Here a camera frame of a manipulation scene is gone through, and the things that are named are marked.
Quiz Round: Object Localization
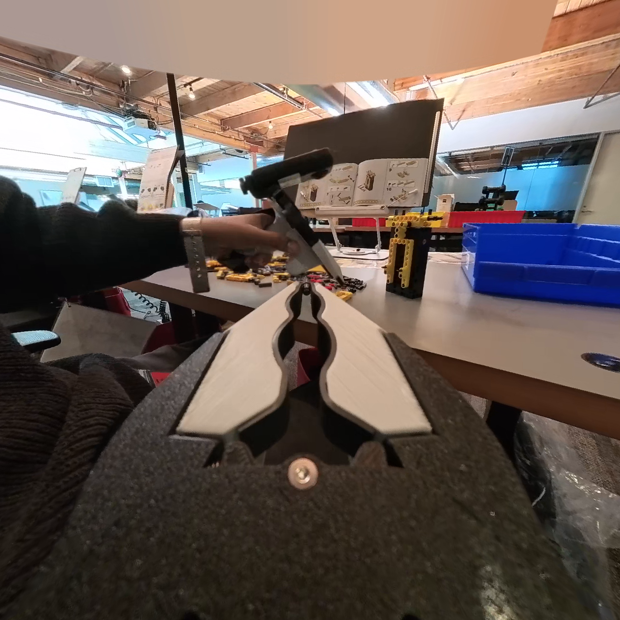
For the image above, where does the heap of assorted yellow parts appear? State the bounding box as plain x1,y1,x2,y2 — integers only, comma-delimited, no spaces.
206,257,291,289

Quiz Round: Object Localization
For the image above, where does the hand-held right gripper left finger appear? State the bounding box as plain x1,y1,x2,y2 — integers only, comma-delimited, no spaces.
175,283,307,440

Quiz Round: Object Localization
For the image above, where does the clear plastic package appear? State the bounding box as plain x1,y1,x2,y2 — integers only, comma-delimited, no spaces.
513,412,620,620

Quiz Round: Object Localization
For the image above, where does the blue plastic bin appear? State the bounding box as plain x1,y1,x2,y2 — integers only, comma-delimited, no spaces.
460,222,620,309

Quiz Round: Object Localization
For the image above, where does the person's left hand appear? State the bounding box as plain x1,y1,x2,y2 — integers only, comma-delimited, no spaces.
200,213,300,272

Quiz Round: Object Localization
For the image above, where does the person's left forearm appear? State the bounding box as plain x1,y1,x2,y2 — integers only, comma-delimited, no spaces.
0,175,191,313

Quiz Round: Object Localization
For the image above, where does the chair armrest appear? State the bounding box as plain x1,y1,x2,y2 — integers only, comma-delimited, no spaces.
10,329,62,353

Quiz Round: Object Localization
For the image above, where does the silver watch band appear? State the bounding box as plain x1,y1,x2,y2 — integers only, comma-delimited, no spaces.
181,216,211,294

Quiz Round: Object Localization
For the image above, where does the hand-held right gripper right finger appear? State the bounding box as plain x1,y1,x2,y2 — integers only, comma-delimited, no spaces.
308,284,433,438

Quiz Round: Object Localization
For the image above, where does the pile of black red pins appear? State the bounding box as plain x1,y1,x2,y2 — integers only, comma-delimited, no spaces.
291,271,369,294

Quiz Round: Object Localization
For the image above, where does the black coiled cable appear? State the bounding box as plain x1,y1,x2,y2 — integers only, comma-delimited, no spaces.
123,288,163,323

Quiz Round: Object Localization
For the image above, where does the black and yellow toy tower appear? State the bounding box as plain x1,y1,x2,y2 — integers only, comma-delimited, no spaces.
385,210,445,299

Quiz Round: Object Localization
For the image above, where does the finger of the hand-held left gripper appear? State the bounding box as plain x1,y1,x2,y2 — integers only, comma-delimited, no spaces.
286,244,320,278
309,241,348,287

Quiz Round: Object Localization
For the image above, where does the black metal pole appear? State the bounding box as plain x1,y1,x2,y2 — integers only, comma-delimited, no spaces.
166,73,195,210

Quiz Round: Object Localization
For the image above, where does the table cable grommet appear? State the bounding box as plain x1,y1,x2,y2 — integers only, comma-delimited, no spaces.
580,352,620,374

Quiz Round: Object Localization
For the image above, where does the person's black knit sweater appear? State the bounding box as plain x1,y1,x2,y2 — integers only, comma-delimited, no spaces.
0,325,163,620

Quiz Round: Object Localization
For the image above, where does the cardboard display board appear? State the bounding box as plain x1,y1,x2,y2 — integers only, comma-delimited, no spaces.
137,149,176,213

